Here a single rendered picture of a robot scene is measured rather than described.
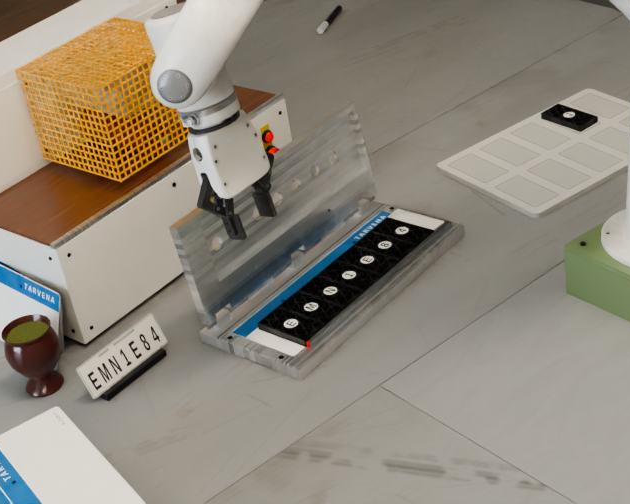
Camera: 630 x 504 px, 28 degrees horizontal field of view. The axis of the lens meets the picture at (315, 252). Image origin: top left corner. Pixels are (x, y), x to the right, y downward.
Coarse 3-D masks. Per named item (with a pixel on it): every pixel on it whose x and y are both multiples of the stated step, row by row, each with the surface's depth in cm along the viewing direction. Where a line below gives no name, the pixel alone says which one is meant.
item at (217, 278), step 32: (320, 128) 208; (352, 128) 216; (288, 160) 205; (320, 160) 210; (352, 160) 217; (288, 192) 206; (320, 192) 212; (352, 192) 216; (192, 224) 189; (256, 224) 201; (288, 224) 207; (320, 224) 211; (192, 256) 190; (224, 256) 197; (256, 256) 200; (288, 256) 206; (192, 288) 192; (224, 288) 196; (256, 288) 202
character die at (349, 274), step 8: (336, 264) 206; (344, 264) 205; (320, 272) 204; (328, 272) 204; (336, 272) 203; (344, 272) 203; (352, 272) 203; (360, 272) 203; (368, 272) 202; (336, 280) 201; (344, 280) 201; (352, 280) 201; (360, 280) 201; (368, 280) 200; (376, 280) 200; (360, 288) 200
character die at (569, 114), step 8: (560, 104) 243; (544, 112) 241; (552, 112) 241; (560, 112) 241; (568, 112) 240; (576, 112) 239; (584, 112) 239; (552, 120) 239; (560, 120) 238; (568, 120) 237; (576, 120) 237; (584, 120) 237; (592, 120) 236; (576, 128) 235; (584, 128) 235
